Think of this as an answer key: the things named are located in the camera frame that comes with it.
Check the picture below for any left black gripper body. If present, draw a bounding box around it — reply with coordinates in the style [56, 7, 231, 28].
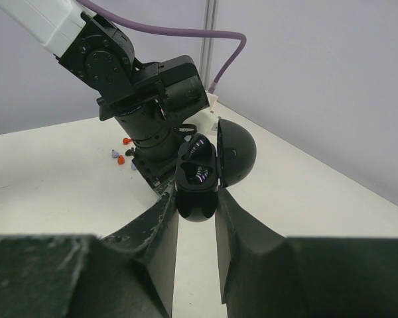
[114, 103, 182, 195]

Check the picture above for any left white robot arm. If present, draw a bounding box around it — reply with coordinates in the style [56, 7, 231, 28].
[0, 1, 209, 194]

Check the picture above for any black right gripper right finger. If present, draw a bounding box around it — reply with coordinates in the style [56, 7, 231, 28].
[215, 190, 398, 317]

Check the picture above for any left metal frame post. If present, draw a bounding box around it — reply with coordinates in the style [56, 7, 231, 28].
[199, 0, 219, 89]

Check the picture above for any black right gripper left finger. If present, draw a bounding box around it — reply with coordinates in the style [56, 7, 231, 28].
[0, 190, 178, 317]

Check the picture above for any orange earbud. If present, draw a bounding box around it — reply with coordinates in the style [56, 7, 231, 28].
[117, 156, 125, 165]
[122, 137, 133, 145]

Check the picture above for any black charging case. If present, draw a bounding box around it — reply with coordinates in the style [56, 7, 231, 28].
[175, 119, 257, 223]

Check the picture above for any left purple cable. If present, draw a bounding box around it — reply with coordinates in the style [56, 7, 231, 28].
[76, 0, 247, 92]

